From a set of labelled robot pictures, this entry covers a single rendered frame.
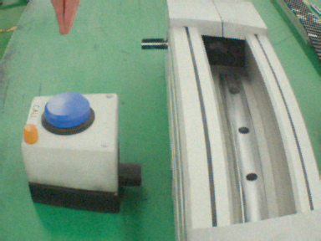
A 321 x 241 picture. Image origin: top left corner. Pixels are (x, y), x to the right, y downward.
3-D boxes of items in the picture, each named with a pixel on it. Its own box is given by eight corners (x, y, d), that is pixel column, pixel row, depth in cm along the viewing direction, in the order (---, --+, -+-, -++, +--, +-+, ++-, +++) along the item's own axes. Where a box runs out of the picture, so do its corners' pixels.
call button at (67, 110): (48, 112, 48) (48, 90, 47) (92, 111, 48) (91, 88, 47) (43, 139, 45) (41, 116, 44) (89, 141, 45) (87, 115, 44)
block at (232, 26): (140, 64, 67) (144, -8, 63) (252, 69, 68) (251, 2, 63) (140, 107, 60) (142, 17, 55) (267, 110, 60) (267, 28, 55)
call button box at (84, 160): (38, 152, 53) (33, 92, 49) (140, 158, 53) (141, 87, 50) (32, 202, 46) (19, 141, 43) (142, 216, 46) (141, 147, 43)
